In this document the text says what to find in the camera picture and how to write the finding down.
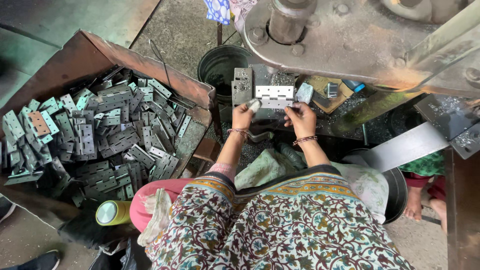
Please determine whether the person's right hand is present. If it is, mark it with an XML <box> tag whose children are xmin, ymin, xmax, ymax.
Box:
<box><xmin>283</xmin><ymin>102</ymin><xmax>317</xmax><ymax>139</ymax></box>

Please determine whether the person's left hand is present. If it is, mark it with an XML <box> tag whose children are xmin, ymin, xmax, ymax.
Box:
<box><xmin>232</xmin><ymin>99</ymin><xmax>262</xmax><ymax>130</ymax></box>

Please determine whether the silver metal hinge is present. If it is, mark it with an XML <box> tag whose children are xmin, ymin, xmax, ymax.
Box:
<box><xmin>255</xmin><ymin>85</ymin><xmax>295</xmax><ymax>110</ymax></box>

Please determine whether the grey metal die block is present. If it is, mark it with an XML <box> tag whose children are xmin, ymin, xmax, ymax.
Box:
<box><xmin>232</xmin><ymin>67</ymin><xmax>254</xmax><ymax>109</ymax></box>

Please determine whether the dark metal bucket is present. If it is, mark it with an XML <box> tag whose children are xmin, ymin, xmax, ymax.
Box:
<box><xmin>197</xmin><ymin>45</ymin><xmax>253</xmax><ymax>106</ymax></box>

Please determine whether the pale green floral cloth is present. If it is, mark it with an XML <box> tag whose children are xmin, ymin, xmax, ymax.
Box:
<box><xmin>235</xmin><ymin>148</ymin><xmax>389</xmax><ymax>225</ymax></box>

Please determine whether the brown cardboard piece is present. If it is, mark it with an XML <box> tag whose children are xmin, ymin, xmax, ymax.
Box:
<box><xmin>305</xmin><ymin>75</ymin><xmax>355</xmax><ymax>115</ymax></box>

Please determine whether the blue white patterned cloth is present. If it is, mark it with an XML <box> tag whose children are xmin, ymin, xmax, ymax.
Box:
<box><xmin>203</xmin><ymin>0</ymin><xmax>232</xmax><ymax>25</ymax></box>

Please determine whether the person's floral patterned clothing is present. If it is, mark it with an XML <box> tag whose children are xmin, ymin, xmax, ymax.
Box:
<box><xmin>144</xmin><ymin>164</ymin><xmax>415</xmax><ymax>270</ymax></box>

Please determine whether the large metal press machine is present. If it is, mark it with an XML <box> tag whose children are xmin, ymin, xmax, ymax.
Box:
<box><xmin>243</xmin><ymin>0</ymin><xmax>480</xmax><ymax>99</ymax></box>

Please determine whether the pink cushion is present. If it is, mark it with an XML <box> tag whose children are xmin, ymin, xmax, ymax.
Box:
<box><xmin>130</xmin><ymin>178</ymin><xmax>196</xmax><ymax>233</ymax></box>

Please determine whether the rusty metal tray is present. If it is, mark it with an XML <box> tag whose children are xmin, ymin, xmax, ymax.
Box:
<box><xmin>0</xmin><ymin>29</ymin><xmax>217</xmax><ymax>230</ymax></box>

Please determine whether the folded pale cloth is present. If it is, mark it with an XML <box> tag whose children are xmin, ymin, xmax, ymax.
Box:
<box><xmin>137</xmin><ymin>187</ymin><xmax>173</xmax><ymax>247</ymax></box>

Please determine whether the pile of grey metal hinges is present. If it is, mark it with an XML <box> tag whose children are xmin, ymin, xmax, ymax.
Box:
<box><xmin>1</xmin><ymin>67</ymin><xmax>197</xmax><ymax>208</ymax></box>

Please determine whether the black round tub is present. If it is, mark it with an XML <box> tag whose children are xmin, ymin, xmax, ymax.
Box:
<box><xmin>341</xmin><ymin>148</ymin><xmax>409</xmax><ymax>225</ymax></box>

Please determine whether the yellow-green bottle with silver cap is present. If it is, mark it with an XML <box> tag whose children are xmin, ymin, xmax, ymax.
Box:
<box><xmin>95</xmin><ymin>200</ymin><xmax>133</xmax><ymax>226</ymax></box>

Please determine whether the black plastic bag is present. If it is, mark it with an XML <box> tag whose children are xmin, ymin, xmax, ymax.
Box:
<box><xmin>88</xmin><ymin>236</ymin><xmax>152</xmax><ymax>270</ymax></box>

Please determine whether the black shoe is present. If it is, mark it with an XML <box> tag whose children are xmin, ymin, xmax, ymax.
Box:
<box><xmin>7</xmin><ymin>250</ymin><xmax>61</xmax><ymax>270</ymax></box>

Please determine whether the beaded bracelet on right wrist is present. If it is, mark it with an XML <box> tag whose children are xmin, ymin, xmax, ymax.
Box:
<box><xmin>292</xmin><ymin>136</ymin><xmax>319</xmax><ymax>147</ymax></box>

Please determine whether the black wire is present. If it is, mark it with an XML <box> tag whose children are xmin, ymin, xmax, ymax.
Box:
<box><xmin>149</xmin><ymin>39</ymin><xmax>173</xmax><ymax>89</ymax></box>

